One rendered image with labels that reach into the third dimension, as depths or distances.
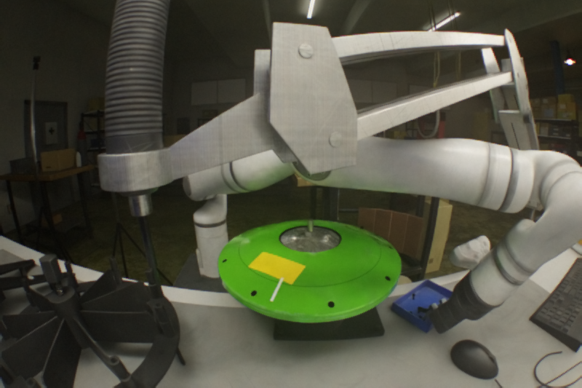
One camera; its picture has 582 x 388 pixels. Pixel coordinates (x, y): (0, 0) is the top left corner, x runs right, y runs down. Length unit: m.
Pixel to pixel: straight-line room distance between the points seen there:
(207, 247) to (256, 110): 0.56
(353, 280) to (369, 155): 0.17
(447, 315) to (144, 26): 0.48
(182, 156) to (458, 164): 0.23
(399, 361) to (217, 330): 0.32
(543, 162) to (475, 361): 0.31
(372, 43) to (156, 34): 0.14
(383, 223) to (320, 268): 0.89
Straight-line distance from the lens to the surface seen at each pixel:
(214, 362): 0.44
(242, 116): 0.15
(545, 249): 0.32
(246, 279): 0.34
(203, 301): 0.56
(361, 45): 0.17
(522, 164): 0.27
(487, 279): 0.36
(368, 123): 0.16
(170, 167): 0.15
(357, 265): 0.35
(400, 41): 0.20
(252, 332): 0.48
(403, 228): 1.18
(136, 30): 0.15
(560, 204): 0.28
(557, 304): 0.70
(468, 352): 0.46
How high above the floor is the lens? 1.27
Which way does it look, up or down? 9 degrees down
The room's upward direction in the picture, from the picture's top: straight up
